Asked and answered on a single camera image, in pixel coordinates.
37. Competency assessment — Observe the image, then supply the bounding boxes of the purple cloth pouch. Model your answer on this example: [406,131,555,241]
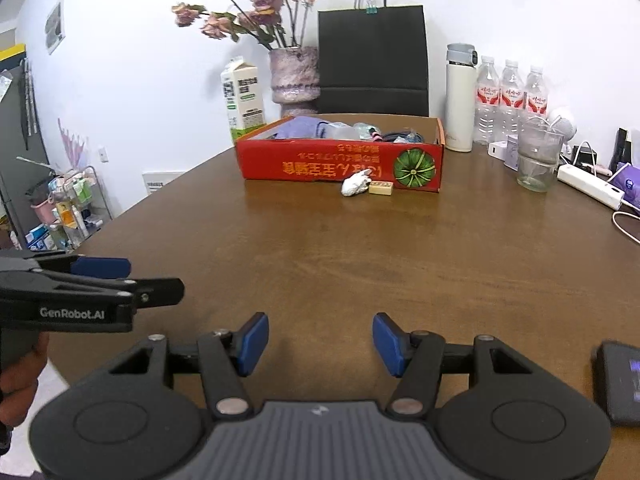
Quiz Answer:
[272,116,328,141]

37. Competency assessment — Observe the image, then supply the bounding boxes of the white thermos bottle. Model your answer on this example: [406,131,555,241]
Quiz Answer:
[445,43,480,153]

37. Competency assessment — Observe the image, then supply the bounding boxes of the metal wire rack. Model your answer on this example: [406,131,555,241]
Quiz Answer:
[25,165,113,252]

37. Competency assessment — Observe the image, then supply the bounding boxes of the clear glass cup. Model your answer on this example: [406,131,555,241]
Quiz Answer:
[516,117,565,193]

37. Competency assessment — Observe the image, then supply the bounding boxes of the white flat carton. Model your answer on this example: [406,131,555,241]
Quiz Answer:
[142,171,187,195]

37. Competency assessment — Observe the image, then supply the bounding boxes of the black panel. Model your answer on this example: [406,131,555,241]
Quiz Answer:
[0,44,52,252]

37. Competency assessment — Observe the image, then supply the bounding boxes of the pink wall sticker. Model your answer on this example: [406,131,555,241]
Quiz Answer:
[57,117,89,171]

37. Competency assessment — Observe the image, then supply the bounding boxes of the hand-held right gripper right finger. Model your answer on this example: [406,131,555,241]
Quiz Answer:
[372,311,534,421]

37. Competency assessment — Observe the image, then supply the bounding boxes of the small pale tin box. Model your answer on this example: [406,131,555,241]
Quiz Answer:
[504,134,523,171]

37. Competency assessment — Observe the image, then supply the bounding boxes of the purple tissue pack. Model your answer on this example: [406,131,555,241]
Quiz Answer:
[611,162,640,208]

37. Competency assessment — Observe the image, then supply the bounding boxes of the pink ceramic vase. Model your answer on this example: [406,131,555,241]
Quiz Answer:
[269,46,321,120]

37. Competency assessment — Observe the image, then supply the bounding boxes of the translucent plastic container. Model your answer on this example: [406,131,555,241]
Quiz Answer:
[320,122,361,141]

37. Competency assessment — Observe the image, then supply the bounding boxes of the black smartphone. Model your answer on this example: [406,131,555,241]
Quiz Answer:
[592,340,640,428]

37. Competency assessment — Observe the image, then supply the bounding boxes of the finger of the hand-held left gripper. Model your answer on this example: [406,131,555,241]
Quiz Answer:
[39,277,186,312]
[0,250,132,278]

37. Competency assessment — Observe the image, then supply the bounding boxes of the assorted toiletry bottles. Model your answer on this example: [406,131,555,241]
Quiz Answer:
[26,177,103,251]

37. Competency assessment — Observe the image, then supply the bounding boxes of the crumpled white paper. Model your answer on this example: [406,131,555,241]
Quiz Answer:
[340,170,373,197]

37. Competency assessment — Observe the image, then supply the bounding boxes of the wooden desktop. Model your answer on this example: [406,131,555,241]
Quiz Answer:
[47,112,640,480]

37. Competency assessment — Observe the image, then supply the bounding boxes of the red cardboard box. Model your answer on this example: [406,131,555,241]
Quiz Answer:
[235,115,446,195]

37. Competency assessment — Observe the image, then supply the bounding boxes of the black paper bag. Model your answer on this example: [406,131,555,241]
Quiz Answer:
[317,0,430,117]

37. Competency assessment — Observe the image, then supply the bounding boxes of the white round gadget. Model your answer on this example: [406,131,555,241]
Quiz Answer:
[547,106,577,141]

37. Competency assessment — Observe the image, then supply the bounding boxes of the person's left hand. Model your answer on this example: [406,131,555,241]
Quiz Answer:
[0,332,52,429]

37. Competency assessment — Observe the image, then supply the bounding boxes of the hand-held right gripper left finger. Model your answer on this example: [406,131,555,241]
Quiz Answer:
[107,311,271,421]

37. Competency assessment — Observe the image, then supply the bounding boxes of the white cable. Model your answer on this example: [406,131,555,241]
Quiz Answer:
[611,207,640,246]

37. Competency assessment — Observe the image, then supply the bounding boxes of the dried pink flowers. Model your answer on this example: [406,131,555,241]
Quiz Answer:
[171,0,321,51]

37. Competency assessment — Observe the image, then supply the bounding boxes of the white power strip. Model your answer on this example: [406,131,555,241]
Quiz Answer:
[556,162,626,211]

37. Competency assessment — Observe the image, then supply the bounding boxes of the wall picture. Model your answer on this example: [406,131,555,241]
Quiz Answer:
[45,0,67,56]

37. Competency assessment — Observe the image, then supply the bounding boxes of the white green milk carton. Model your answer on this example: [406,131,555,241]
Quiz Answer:
[221,58,267,143]

